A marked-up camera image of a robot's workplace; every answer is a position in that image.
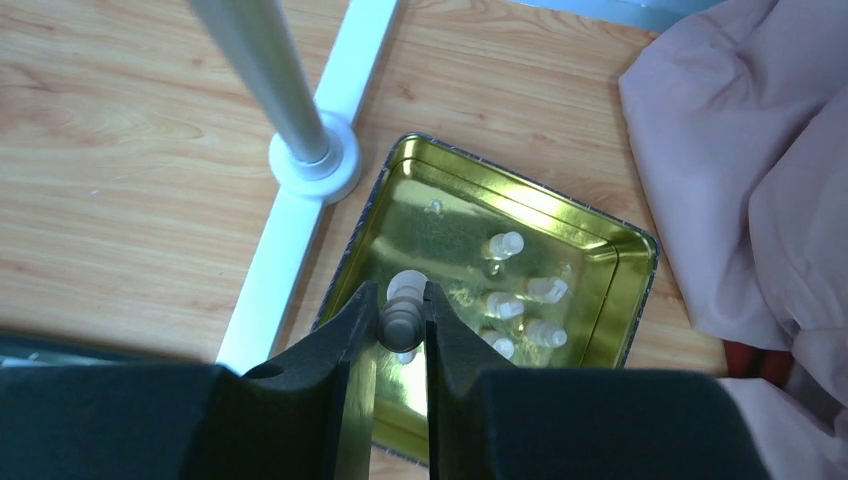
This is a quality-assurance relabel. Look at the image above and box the white rack foot bar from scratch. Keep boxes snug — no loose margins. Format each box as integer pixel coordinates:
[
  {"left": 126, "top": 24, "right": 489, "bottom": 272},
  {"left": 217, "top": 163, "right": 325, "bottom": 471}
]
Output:
[{"left": 216, "top": 1, "right": 398, "bottom": 374}]

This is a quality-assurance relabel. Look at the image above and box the light chess piece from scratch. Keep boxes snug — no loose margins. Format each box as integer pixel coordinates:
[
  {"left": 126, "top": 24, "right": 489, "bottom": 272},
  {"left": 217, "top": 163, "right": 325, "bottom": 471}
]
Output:
[
  {"left": 524, "top": 319, "right": 568, "bottom": 348},
  {"left": 484, "top": 292, "right": 525, "bottom": 320},
  {"left": 485, "top": 231, "right": 525, "bottom": 260},
  {"left": 377, "top": 270, "right": 428, "bottom": 353},
  {"left": 526, "top": 277, "right": 569, "bottom": 304},
  {"left": 480, "top": 329, "right": 516, "bottom": 360}
]

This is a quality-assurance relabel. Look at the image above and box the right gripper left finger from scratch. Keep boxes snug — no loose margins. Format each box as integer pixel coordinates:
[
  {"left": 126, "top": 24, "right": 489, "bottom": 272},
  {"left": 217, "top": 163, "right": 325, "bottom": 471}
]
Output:
[{"left": 1, "top": 282, "right": 379, "bottom": 479}]

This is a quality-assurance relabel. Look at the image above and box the yellow metal tin tray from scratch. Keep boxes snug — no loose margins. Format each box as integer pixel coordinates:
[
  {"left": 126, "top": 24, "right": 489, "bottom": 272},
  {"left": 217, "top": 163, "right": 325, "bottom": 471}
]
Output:
[{"left": 311, "top": 131, "right": 661, "bottom": 465}]

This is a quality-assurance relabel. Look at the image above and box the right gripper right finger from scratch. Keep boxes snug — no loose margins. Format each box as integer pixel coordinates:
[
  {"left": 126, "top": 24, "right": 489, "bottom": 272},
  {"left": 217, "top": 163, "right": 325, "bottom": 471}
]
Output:
[{"left": 424, "top": 283, "right": 768, "bottom": 479}]

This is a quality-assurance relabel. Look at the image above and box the pink hanging garment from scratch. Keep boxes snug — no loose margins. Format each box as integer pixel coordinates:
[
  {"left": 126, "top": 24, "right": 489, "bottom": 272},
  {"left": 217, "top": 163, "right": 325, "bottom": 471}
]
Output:
[{"left": 618, "top": 1, "right": 847, "bottom": 479}]

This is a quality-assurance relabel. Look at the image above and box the red hanging garment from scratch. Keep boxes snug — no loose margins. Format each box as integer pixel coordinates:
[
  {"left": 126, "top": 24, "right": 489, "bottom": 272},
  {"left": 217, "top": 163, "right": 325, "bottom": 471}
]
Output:
[{"left": 722, "top": 340, "right": 795, "bottom": 388}]

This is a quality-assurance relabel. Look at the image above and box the silver rack pole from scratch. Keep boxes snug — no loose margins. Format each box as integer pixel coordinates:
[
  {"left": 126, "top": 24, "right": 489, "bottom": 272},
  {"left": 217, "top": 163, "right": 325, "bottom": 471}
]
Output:
[{"left": 190, "top": 0, "right": 330, "bottom": 165}]

